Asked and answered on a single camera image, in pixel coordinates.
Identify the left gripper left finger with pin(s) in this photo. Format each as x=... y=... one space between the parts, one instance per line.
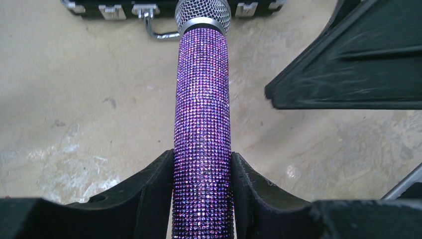
x=136 y=208

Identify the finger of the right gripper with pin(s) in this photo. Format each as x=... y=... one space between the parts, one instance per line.
x=368 y=57

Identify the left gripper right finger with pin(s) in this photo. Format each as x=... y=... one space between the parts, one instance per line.
x=263 y=210

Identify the purple glitter microphone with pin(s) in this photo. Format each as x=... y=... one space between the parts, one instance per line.
x=202 y=198

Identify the black poker chip case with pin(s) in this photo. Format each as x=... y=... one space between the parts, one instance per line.
x=148 y=8

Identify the aluminium frame rail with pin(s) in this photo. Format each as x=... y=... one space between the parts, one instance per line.
x=408 y=188

